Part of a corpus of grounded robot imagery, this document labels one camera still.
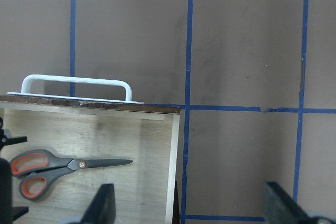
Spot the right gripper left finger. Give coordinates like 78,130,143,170
65,184,116,224

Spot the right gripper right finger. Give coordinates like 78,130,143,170
263,182,335,224

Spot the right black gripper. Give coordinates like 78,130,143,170
1,118,28,223

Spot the wooden drawer with white handle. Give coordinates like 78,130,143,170
1,79,181,223

